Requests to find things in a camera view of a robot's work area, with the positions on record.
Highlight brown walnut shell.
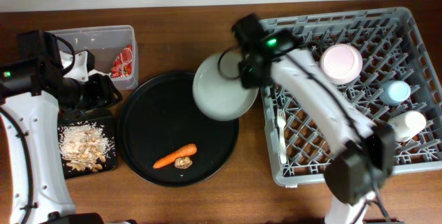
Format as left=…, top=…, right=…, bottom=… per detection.
left=174, top=156, right=193, bottom=169

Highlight black round tray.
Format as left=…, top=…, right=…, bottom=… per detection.
left=116, top=71, right=239, bottom=187

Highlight blue cup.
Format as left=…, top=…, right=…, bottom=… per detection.
left=379, top=80, right=411, bottom=106

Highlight peanut shells pile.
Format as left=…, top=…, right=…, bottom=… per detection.
left=66, top=130, right=106, bottom=173

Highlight red snack wrapper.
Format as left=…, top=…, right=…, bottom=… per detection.
left=110, top=45, right=133, bottom=78

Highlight grey plate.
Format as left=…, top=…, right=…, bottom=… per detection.
left=192, top=53, right=259, bottom=121

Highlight pink bowl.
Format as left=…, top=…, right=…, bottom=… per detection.
left=319, top=44, right=363, bottom=84

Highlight clear plastic bin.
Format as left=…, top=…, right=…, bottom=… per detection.
left=49, top=25, right=140, bottom=91

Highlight white plastic fork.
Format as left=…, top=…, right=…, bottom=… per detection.
left=277, top=109, right=287, bottom=164

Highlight grey dishwasher rack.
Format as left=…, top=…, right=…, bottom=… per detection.
left=261, top=7, right=441, bottom=187

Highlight black rectangular bin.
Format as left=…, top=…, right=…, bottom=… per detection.
left=58, top=109, right=118, bottom=179

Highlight white rice pile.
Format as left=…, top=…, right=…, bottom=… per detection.
left=58, top=122, right=115, bottom=161

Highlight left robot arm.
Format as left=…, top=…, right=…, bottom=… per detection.
left=1, top=56, right=121, bottom=223

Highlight orange carrot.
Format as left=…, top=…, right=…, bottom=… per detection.
left=153, top=144, right=198, bottom=169

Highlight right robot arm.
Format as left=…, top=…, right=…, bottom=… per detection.
left=234, top=30, right=396, bottom=223

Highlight cream cup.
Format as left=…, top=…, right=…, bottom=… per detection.
left=387, top=111, right=427, bottom=142

